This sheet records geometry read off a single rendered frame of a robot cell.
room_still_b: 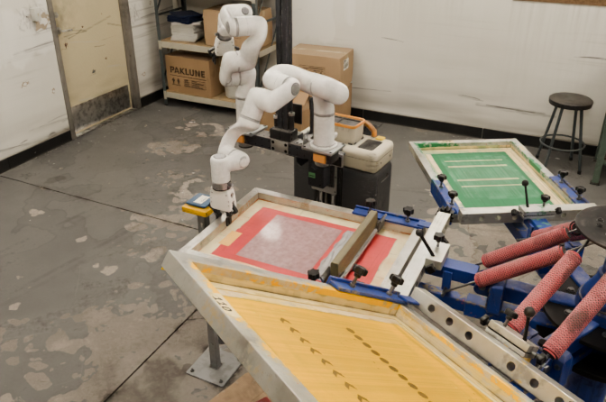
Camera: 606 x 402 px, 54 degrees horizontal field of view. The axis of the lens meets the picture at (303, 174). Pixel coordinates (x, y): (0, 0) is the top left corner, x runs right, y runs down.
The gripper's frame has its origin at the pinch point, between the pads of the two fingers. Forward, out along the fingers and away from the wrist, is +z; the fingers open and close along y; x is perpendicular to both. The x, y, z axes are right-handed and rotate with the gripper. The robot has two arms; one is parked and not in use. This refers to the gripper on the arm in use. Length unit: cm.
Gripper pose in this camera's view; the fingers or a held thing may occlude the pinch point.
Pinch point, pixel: (224, 219)
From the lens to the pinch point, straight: 249.0
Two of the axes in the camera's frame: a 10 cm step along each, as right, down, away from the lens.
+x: -4.3, 4.0, -8.1
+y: -9.0, -1.9, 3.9
